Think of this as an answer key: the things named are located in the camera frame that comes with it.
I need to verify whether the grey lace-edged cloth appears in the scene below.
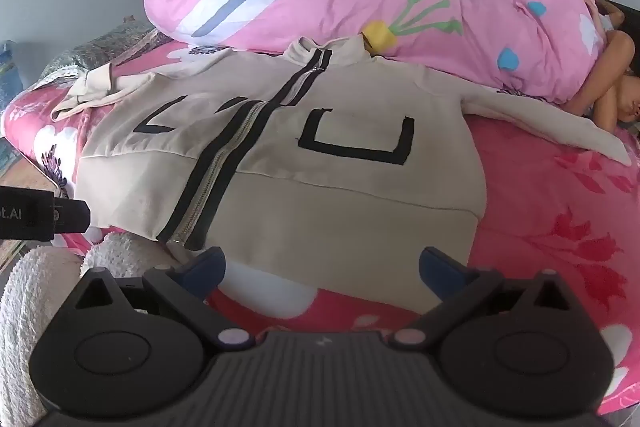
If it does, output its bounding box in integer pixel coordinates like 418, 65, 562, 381
37, 22, 171, 88

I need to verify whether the beige zip jacket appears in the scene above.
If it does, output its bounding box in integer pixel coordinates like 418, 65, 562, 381
50, 34, 633, 315

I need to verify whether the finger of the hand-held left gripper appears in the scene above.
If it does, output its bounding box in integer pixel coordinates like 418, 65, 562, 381
55, 199, 93, 234

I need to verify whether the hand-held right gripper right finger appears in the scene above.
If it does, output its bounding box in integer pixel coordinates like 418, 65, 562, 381
390, 247, 571, 351

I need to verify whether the pink floral bed sheet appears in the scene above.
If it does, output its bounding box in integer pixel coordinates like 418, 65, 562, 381
0, 24, 640, 418

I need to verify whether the blue patterned cloth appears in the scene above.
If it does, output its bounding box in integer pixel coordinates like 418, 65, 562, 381
0, 39, 23, 108

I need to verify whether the white fluffy towel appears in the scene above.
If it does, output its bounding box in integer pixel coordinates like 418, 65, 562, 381
0, 232, 166, 427

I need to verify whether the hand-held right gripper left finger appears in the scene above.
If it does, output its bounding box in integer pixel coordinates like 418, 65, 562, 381
75, 247, 254, 351

